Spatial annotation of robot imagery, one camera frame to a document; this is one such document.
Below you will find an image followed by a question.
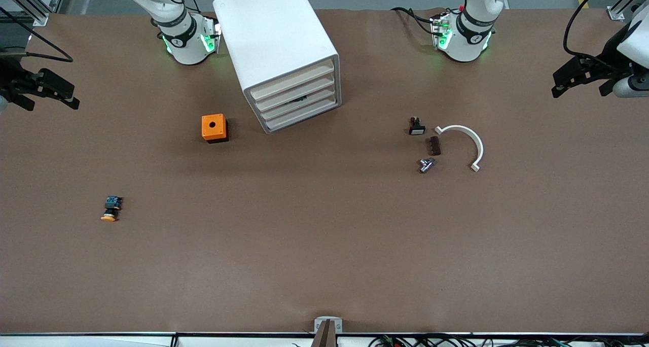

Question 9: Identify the yellow mushroom push button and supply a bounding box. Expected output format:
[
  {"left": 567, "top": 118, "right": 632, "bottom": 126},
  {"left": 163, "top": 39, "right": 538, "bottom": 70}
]
[{"left": 100, "top": 195, "right": 124, "bottom": 222}]

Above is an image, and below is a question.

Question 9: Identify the orange button box with hole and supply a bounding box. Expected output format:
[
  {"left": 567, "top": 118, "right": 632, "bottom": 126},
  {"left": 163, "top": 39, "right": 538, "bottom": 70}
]
[{"left": 201, "top": 113, "right": 229, "bottom": 144}]

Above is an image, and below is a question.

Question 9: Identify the white drawer cabinet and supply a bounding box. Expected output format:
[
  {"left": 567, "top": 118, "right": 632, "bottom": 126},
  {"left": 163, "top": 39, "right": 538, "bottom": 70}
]
[{"left": 212, "top": 0, "right": 342, "bottom": 134}]

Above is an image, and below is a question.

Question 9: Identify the brown table mat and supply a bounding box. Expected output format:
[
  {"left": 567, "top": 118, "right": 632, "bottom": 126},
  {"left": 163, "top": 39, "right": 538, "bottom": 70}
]
[{"left": 0, "top": 7, "right": 649, "bottom": 336}]

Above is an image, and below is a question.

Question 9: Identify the aluminium frame profile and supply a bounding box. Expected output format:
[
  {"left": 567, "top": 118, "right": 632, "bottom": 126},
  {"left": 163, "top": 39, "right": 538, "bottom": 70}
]
[
  {"left": 607, "top": 0, "right": 649, "bottom": 22},
  {"left": 0, "top": 0, "right": 69, "bottom": 27}
]

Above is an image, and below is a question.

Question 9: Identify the white curved plastic bracket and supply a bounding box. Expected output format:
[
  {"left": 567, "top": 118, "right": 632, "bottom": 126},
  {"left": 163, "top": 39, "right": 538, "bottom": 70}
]
[{"left": 434, "top": 125, "right": 485, "bottom": 173}]

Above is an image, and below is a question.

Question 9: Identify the black arm base cable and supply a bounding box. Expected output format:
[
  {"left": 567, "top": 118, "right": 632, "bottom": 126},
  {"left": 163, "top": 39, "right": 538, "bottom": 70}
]
[{"left": 390, "top": 6, "right": 438, "bottom": 36}]

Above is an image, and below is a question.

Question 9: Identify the black cable bundle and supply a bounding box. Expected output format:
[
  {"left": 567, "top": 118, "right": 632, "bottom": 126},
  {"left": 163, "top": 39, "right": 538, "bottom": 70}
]
[{"left": 368, "top": 333, "right": 649, "bottom": 347}]

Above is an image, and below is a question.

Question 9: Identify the grey metal mount bracket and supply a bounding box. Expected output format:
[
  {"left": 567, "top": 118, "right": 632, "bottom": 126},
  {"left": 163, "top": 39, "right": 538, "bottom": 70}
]
[{"left": 313, "top": 316, "right": 344, "bottom": 347}]

